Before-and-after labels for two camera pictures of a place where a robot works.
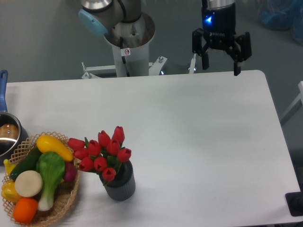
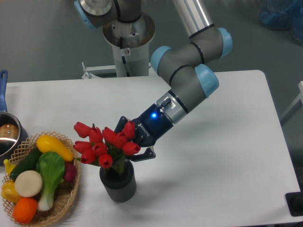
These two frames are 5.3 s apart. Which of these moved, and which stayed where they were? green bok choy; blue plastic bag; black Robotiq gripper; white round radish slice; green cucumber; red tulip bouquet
Moved: black Robotiq gripper; red tulip bouquet
Stayed: white round radish slice; green bok choy; green cucumber; blue plastic bag
